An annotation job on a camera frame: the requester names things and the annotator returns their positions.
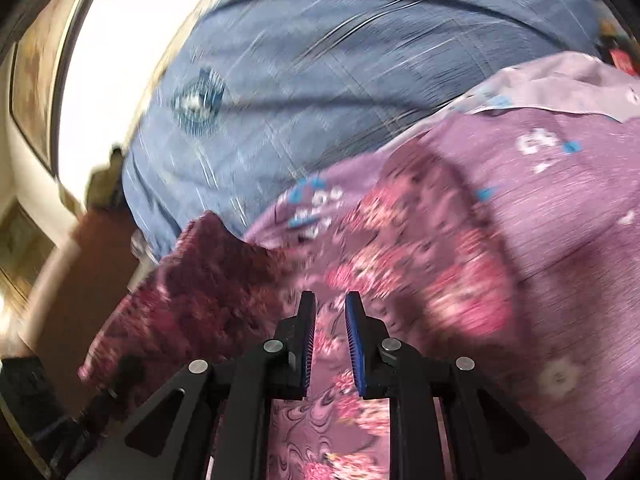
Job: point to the olive green cloth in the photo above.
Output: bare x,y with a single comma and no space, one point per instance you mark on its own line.
107,180

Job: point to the brown wooden headboard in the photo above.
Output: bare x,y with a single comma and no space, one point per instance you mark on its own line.
75,285

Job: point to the purple floral bedsheet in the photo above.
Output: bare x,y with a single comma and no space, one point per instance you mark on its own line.
575,210

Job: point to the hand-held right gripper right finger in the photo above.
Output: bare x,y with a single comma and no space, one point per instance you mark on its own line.
356,345

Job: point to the small framed wall picture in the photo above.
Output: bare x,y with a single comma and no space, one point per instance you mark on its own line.
15,245

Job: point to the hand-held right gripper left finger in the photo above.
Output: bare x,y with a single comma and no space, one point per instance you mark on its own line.
307,340

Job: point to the maroon floral shirt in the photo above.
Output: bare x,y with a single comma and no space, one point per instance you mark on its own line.
425,260

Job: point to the blue plaid quilt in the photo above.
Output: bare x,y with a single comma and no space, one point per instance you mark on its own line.
350,60

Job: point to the large framed wall picture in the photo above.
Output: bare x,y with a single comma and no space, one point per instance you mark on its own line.
35,85

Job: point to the small red box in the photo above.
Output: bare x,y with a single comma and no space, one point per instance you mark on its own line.
621,59

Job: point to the grey crumpled cloth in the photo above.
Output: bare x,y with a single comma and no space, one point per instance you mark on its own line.
140,247

